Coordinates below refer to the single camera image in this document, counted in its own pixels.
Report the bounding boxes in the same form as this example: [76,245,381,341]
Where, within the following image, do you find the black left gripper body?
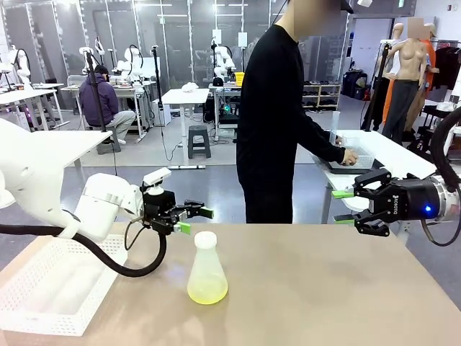
[142,190,187,236]

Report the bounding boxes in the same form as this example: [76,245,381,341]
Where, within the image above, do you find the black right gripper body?
[370,178,439,225]

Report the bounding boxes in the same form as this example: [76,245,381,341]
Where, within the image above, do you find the translucent plastic conical flask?
[187,237,229,306]

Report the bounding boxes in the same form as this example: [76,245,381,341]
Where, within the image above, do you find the person's right forearm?
[305,118,349,164]

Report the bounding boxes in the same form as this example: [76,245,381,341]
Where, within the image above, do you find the person's right hand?
[341,148,359,168]

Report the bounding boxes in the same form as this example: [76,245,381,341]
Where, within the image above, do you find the black plastic tray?
[316,154,385,177]

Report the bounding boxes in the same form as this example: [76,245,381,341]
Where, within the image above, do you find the grey plastic stool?
[187,125,212,160]

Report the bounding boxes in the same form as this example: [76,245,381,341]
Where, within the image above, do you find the shoe shelf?
[302,81,341,112]

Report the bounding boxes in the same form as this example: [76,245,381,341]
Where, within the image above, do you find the black bags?
[341,71,369,101]

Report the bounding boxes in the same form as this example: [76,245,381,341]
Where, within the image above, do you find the white standing desk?
[161,88,210,169]

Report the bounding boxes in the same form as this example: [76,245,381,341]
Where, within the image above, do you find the black tripod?
[361,43,393,133]

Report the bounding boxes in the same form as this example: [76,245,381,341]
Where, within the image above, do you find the person in black sweater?
[236,0,359,224]

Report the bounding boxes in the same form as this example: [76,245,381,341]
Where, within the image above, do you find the cluttered background desk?
[60,81,156,140]

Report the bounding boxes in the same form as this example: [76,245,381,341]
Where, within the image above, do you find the background desk with computer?
[208,82,243,141]

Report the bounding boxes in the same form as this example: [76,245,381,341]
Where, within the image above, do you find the seated person in purple hoodie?
[79,64,137,146]

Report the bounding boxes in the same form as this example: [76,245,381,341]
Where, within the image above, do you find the tan mannequin with grey trousers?
[382,17,429,143]

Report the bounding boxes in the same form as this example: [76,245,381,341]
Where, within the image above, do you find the black pole stand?
[151,45,165,127]
[85,50,109,133]

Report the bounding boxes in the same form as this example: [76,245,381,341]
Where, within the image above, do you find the black clothes on rack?
[431,45,461,91]

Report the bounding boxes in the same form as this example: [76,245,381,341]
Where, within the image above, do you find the mannequin in orange with hat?
[419,22,439,91]

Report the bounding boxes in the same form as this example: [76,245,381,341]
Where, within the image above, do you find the white mannequin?
[390,23,406,79]

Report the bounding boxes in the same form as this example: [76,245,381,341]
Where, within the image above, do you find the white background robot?
[212,45,237,77]
[0,45,33,91]
[115,45,145,79]

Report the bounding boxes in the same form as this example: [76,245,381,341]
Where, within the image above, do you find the white background workbench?
[0,88,61,133]

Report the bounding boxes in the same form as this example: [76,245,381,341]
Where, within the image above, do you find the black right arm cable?
[420,106,461,248]

